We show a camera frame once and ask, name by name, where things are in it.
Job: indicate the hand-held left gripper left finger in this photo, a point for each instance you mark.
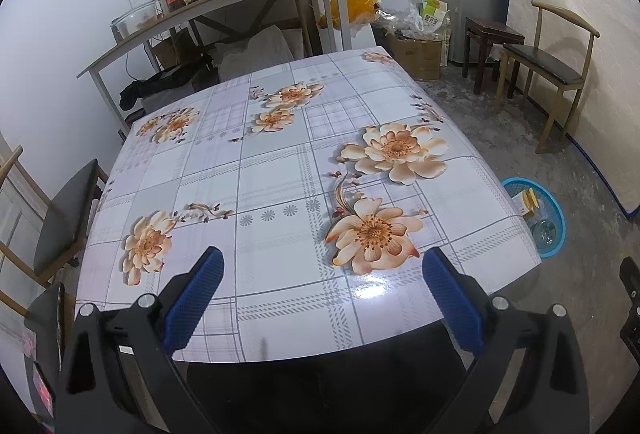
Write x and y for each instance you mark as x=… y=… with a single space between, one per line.
x=192 y=299

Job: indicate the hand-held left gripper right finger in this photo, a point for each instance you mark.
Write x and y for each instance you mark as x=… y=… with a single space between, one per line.
x=452 y=301

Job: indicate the blue plastic wastebasket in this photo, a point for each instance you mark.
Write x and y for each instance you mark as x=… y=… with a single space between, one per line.
x=555 y=214

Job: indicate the yellow and white carton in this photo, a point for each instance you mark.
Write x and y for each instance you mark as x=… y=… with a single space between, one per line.
x=529 y=203

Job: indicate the floral tablecloth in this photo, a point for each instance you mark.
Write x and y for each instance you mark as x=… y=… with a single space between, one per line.
x=280 y=184

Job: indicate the wooden chair with black seat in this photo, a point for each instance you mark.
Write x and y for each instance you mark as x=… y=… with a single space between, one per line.
x=65 y=219
x=545 y=61

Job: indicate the black cloth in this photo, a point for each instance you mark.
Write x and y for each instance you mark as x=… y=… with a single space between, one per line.
x=160 y=81

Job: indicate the white mattress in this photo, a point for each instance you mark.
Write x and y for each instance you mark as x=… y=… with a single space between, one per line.
x=590 y=38

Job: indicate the cardboard box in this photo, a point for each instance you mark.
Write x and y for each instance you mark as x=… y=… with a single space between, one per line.
x=417 y=56

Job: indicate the white pillow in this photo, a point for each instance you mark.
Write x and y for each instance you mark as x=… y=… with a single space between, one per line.
x=255 y=51

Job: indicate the dark wooden stool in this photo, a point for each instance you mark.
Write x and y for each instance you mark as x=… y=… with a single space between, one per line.
x=492 y=31

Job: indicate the white and green bag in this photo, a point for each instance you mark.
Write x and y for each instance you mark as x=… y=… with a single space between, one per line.
x=432 y=16

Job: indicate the clear glass bowl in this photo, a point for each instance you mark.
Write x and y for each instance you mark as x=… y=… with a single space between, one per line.
x=135 y=18

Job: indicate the orange plastic bag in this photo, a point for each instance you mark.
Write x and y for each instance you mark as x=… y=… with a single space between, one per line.
x=362 y=1

